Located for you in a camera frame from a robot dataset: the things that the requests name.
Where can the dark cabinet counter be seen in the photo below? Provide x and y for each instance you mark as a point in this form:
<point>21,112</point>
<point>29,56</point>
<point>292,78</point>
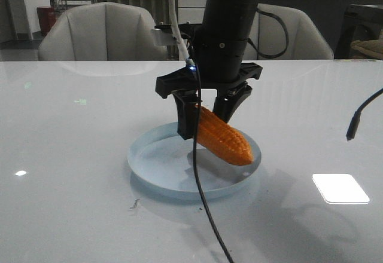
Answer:
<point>327,15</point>

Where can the light blue plate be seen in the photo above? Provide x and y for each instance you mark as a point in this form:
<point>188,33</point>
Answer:
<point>163,161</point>

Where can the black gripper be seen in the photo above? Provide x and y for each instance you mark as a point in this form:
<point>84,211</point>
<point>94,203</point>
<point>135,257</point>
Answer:
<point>218,61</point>

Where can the orange corn cob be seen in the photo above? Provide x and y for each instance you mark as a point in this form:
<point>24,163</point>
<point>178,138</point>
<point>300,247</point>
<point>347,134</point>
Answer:
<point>221,139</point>

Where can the beige cushion seat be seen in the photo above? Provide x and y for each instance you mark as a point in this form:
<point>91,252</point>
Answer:
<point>370,48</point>

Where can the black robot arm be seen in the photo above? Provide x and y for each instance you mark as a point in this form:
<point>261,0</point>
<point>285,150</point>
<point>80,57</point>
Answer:
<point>228,19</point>

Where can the grey right chair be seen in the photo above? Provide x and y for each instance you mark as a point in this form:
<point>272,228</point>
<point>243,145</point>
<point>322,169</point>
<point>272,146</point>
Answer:
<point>287,34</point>

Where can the dark wooden armchair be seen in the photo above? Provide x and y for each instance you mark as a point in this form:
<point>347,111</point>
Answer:
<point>361,22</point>

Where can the red bin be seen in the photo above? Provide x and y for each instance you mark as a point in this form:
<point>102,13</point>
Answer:
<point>47,19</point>

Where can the grey chair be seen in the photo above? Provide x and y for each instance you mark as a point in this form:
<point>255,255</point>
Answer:
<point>105,31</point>
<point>287,34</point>

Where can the grey left chair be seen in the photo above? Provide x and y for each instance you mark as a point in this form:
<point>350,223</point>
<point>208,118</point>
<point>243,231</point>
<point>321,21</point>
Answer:
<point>105,31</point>

